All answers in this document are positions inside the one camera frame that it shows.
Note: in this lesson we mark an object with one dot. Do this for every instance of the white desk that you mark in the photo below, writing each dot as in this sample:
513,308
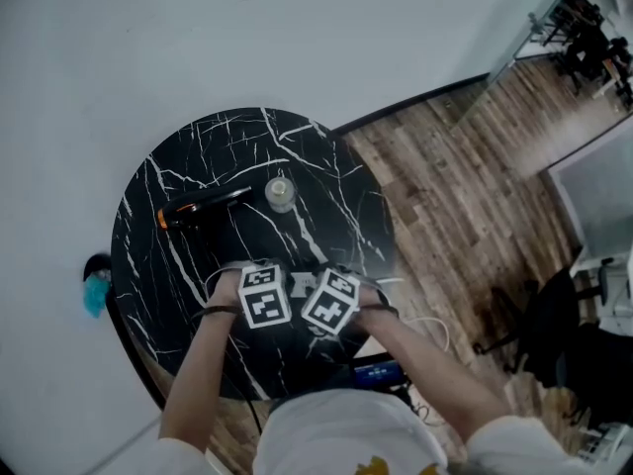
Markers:
608,285

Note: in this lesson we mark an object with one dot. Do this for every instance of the person's left forearm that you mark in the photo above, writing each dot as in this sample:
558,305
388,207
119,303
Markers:
198,379

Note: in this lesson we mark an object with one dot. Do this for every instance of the clear glass bottle gold cap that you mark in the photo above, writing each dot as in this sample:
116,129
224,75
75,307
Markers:
280,196

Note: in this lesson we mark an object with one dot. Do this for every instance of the black and orange tool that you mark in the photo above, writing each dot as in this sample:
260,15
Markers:
203,203

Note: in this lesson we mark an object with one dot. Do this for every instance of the person's right forearm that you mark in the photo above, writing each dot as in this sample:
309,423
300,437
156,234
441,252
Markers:
435,379

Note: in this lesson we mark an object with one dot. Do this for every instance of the black metal rack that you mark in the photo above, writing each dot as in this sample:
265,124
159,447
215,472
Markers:
569,13

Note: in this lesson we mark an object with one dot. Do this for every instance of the white cabinet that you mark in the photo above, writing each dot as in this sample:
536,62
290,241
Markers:
131,450

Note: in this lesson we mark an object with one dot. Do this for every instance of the blue plastic bag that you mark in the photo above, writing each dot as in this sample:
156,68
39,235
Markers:
95,295

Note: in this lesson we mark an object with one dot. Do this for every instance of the glass door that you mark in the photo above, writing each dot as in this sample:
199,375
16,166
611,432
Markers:
531,30

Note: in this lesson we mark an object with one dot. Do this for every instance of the black office chair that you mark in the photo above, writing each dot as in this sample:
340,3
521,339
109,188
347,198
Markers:
544,310
588,52
588,369

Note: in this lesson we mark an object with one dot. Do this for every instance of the person's right hand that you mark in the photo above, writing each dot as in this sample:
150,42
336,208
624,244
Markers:
371,299

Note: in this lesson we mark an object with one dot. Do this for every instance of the white power strip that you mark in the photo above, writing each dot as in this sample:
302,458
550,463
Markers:
302,284

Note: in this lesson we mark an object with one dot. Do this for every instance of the black waste bin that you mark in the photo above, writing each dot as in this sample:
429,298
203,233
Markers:
96,262

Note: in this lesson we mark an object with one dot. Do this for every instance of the person's white shirt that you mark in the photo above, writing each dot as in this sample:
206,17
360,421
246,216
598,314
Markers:
346,433

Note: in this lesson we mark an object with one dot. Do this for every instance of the frosted glass partition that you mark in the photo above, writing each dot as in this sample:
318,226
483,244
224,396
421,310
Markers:
598,201

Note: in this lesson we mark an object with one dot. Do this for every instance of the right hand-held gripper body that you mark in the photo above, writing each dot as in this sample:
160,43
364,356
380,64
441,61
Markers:
329,310

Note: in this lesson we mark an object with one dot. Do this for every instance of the person's left hand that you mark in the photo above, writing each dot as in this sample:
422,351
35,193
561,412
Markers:
226,292

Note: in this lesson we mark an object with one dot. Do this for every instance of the black device with blue screen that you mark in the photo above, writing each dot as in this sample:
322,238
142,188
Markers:
378,373

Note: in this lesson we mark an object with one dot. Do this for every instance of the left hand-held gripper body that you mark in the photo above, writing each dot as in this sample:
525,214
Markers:
264,305

